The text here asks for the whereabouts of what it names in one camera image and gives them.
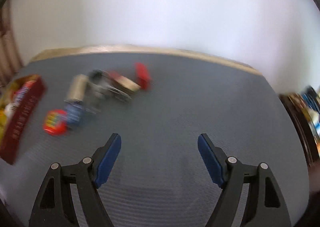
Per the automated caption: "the red wedge block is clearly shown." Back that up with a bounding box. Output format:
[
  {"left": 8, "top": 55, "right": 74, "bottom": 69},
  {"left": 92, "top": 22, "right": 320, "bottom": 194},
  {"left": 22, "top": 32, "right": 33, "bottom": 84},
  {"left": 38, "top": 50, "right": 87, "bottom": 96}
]
[{"left": 135, "top": 63, "right": 151, "bottom": 90}]

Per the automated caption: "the small blue patterned tin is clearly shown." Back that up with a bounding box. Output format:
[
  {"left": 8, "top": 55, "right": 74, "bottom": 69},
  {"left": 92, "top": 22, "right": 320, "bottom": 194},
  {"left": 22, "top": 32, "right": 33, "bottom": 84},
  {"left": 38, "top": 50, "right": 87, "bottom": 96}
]
[{"left": 65, "top": 102, "right": 84, "bottom": 127}]

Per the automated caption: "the cluttered side shelf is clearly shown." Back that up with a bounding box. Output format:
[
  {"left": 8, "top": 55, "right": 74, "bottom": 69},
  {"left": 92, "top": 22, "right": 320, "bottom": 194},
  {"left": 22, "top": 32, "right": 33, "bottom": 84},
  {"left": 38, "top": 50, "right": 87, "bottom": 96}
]
[{"left": 279, "top": 86, "right": 319, "bottom": 167}]

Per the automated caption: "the red and gold toffee tin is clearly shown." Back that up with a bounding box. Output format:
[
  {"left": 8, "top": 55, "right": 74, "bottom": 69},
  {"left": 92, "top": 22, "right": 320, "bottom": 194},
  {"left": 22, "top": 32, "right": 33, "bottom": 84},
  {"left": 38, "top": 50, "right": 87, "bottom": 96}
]
[{"left": 1, "top": 74, "right": 46, "bottom": 165}]

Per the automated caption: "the silver rectangular metal case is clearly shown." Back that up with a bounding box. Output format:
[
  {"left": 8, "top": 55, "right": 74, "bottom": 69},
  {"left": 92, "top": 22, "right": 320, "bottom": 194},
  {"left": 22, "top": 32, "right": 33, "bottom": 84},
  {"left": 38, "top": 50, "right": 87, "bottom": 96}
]
[{"left": 65, "top": 74, "right": 88, "bottom": 103}]

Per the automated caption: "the large steel clamp clip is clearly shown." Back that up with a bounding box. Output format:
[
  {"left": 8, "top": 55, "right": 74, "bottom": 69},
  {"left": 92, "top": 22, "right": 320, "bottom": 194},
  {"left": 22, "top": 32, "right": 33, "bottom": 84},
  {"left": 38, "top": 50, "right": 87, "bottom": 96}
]
[{"left": 85, "top": 70, "right": 131, "bottom": 114}]

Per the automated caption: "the gold and maroon lipstick box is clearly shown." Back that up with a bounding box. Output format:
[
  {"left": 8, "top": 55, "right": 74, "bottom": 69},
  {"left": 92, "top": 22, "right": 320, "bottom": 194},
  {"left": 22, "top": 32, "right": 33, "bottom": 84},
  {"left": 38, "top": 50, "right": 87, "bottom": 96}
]
[{"left": 108, "top": 71, "right": 140, "bottom": 95}]

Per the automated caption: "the grey honeycomb table mat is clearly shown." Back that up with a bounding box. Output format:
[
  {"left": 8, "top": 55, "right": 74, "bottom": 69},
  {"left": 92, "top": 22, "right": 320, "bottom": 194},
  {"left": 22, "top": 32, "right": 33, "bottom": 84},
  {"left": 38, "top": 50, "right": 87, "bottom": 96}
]
[{"left": 1, "top": 53, "right": 309, "bottom": 226}]

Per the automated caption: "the floral beige curtain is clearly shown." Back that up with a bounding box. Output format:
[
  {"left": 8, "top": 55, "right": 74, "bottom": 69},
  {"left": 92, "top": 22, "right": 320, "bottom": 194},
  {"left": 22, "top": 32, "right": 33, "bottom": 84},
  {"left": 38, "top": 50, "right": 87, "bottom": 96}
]
[{"left": 0, "top": 0, "right": 23, "bottom": 88}]

